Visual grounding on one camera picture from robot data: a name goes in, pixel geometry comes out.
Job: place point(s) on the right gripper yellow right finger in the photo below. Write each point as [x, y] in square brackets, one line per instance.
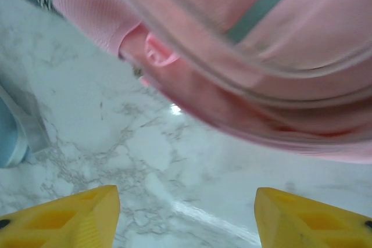
[308, 227]

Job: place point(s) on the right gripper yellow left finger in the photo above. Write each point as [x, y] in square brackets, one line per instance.
[64, 224]

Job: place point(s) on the light blue pouch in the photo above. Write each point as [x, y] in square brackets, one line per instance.
[5, 132]

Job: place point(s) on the pink backpack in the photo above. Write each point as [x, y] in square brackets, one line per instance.
[232, 56]

